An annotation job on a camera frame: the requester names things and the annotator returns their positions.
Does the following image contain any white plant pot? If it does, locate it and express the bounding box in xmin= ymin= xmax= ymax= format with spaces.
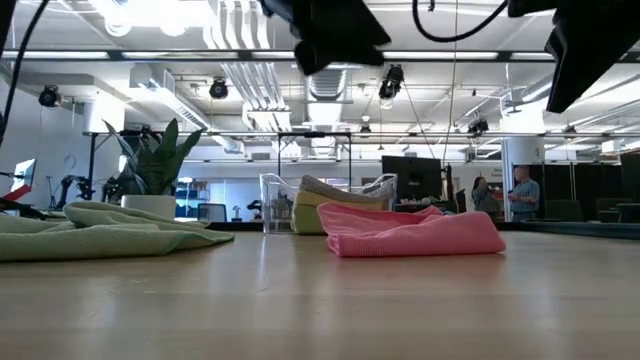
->
xmin=121 ymin=194 xmax=177 ymax=220

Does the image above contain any pink microfiber towel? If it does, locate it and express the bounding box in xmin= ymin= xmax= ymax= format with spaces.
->
xmin=317 ymin=202 xmax=507 ymax=259

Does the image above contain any grey waffle microfiber towel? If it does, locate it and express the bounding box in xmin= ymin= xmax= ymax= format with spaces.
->
xmin=298 ymin=174 xmax=396 ymax=205

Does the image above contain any sage green teal-edged towel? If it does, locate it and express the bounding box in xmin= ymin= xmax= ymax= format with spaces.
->
xmin=0 ymin=201 xmax=235 ymax=263

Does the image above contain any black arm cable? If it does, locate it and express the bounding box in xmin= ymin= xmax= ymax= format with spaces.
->
xmin=412 ymin=0 xmax=510 ymax=44
xmin=0 ymin=0 xmax=51 ymax=146

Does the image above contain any black office partition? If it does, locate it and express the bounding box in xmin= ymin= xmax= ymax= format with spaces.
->
xmin=539 ymin=162 xmax=621 ymax=204

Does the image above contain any blue storage shelf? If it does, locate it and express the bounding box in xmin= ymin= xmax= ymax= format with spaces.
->
xmin=174 ymin=177 xmax=211 ymax=219

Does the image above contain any black computer monitor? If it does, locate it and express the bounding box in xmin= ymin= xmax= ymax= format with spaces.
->
xmin=382 ymin=155 xmax=444 ymax=201

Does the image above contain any bright-screen computer monitor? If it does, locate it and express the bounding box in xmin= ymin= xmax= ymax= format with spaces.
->
xmin=9 ymin=158 xmax=37 ymax=196

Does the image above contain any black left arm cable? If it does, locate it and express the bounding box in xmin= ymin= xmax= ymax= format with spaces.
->
xmin=0 ymin=0 xmax=51 ymax=146

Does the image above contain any white building column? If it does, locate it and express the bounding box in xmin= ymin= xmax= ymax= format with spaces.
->
xmin=501 ymin=107 xmax=546 ymax=221

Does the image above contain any person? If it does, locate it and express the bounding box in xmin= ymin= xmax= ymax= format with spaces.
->
xmin=508 ymin=164 xmax=542 ymax=223
xmin=472 ymin=175 xmax=496 ymax=221

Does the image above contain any black upright post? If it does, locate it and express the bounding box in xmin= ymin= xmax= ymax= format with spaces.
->
xmin=87 ymin=132 xmax=99 ymax=201

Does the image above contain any black office chair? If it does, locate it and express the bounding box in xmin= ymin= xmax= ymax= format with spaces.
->
xmin=197 ymin=202 xmax=229 ymax=223

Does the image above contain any yellow microfiber towel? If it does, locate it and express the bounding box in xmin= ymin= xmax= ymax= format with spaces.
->
xmin=297 ymin=189 xmax=389 ymax=212

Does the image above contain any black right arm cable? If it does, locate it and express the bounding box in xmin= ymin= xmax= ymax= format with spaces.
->
xmin=412 ymin=0 xmax=510 ymax=44

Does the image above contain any lime green microfiber towel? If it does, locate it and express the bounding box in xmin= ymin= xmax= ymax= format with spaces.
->
xmin=291 ymin=202 xmax=331 ymax=235

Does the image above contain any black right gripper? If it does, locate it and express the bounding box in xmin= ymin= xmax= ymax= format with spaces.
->
xmin=544 ymin=9 xmax=640 ymax=114

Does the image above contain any silver ventilation duct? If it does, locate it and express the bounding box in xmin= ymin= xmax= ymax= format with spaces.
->
xmin=305 ymin=67 xmax=350 ymax=101

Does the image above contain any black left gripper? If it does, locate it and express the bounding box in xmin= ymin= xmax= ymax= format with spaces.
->
xmin=259 ymin=0 xmax=392 ymax=76

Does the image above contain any clear plastic bin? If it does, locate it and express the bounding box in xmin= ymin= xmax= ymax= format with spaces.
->
xmin=258 ymin=172 xmax=400 ymax=235

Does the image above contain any green snake plant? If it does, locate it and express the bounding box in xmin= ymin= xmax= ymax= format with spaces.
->
xmin=102 ymin=118 xmax=204 ymax=197

